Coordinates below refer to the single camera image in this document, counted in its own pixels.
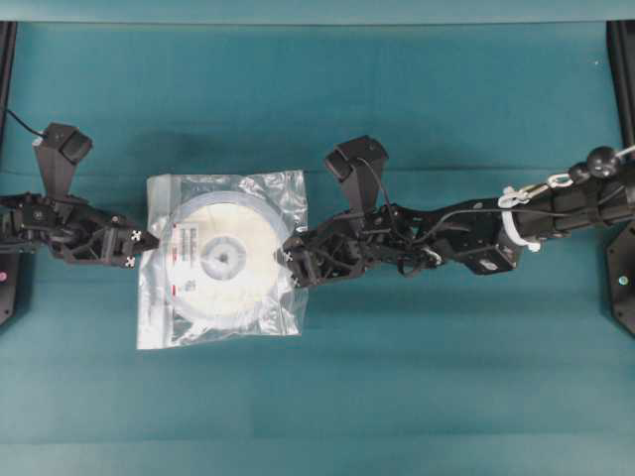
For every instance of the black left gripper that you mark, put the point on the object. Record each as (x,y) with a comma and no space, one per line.
(84,235)

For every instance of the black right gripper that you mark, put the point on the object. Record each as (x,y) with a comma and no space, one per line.
(335,250)

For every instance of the white component reel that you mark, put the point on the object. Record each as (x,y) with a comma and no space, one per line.
(221,269)

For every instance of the clear zip bag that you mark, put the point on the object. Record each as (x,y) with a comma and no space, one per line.
(158,324)

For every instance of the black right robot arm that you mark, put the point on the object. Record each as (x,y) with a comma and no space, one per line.
(486,235)

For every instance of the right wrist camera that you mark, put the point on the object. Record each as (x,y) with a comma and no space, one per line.
(357,165)

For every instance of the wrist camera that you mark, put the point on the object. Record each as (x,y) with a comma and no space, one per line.
(58,152)
(357,165)

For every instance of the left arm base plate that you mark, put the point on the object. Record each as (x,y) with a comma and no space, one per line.
(9,271)

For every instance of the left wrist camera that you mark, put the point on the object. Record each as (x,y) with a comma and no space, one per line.
(58,152)

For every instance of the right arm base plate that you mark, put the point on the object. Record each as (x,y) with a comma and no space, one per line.
(620,276)

